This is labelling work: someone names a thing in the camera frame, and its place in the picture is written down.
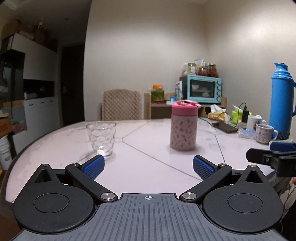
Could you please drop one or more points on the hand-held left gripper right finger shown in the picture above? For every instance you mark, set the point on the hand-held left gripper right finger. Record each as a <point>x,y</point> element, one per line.
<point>203,168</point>

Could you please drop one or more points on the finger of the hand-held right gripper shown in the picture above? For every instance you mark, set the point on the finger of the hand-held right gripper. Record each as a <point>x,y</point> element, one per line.
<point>282,146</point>
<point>259,157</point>

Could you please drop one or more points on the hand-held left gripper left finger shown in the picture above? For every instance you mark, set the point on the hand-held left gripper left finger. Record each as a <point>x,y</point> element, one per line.
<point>93,166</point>

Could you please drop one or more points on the clear dimpled glass cup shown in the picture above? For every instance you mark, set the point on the clear dimpled glass cup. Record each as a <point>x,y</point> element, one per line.
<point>101,139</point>

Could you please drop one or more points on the pink printed thermos bottle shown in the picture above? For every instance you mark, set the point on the pink printed thermos bottle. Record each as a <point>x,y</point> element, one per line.
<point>182,134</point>

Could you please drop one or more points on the green fuzzy cloth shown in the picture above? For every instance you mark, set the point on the green fuzzy cloth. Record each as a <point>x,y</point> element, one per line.
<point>289,140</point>

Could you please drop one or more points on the dark patterned thing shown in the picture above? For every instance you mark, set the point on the dark patterned thing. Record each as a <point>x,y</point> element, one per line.
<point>282,135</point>

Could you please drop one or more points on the printed white mug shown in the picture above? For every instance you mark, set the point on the printed white mug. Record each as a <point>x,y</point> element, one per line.
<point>263,135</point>

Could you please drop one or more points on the tall white mug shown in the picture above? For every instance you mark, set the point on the tall white mug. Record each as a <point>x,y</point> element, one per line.
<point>253,121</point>

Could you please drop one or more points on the black charger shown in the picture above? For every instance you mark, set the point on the black charger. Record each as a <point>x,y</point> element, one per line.
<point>245,115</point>

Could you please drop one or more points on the black smartphone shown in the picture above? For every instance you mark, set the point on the black smartphone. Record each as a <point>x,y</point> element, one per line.
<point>225,127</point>

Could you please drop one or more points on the blue thermos flask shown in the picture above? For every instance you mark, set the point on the blue thermos flask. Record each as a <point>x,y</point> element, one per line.
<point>281,99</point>

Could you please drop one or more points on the green tissue pack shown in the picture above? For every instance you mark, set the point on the green tissue pack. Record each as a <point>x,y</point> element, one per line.
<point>234,114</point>

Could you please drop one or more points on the yellow tissue pack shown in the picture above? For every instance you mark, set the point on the yellow tissue pack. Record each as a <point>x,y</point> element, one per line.
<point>218,115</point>

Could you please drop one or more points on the beige quilted chair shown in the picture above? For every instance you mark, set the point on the beige quilted chair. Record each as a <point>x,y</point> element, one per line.
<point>121,104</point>

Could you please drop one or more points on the wooden shelf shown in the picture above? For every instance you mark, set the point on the wooden shelf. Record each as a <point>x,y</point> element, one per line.
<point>161,111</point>

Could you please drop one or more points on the flat white box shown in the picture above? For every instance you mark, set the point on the flat white box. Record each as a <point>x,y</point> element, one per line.
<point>167,102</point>

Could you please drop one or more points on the red flat packet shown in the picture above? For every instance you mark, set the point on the red flat packet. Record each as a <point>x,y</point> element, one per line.
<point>159,103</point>

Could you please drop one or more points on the teal toaster oven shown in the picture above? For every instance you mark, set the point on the teal toaster oven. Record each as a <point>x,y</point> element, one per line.
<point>203,89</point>

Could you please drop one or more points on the red green snack bag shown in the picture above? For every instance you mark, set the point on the red green snack bag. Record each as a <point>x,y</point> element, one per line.
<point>179,91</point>

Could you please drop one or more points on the dark door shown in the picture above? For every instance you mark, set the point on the dark door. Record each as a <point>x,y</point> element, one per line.
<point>72,88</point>

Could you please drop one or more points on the green pickle jar orange lid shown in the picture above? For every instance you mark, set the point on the green pickle jar orange lid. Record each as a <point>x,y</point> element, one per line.
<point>157,93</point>

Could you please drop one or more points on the white bucket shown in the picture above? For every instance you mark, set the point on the white bucket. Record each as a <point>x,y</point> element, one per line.
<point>5,153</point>

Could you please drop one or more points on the small red-filled glass jar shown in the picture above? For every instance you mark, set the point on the small red-filled glass jar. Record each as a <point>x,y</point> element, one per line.
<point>201,71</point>

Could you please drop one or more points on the tall red-filled glass jar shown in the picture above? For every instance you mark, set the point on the tall red-filled glass jar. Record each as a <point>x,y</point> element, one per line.
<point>212,70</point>

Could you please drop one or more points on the open cardboard box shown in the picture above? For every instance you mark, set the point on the open cardboard box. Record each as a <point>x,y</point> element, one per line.
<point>4,126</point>

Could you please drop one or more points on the glass jar gold lid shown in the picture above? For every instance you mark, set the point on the glass jar gold lid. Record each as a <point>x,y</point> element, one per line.
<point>191,69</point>

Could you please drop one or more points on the white paper packet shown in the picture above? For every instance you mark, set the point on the white paper packet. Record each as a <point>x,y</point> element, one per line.
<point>199,62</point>

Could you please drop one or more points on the white cabinet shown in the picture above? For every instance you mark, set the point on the white cabinet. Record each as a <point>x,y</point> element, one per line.
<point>39,62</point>

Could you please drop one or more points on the brown cardboard box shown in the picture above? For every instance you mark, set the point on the brown cardboard box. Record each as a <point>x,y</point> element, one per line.
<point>11,30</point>

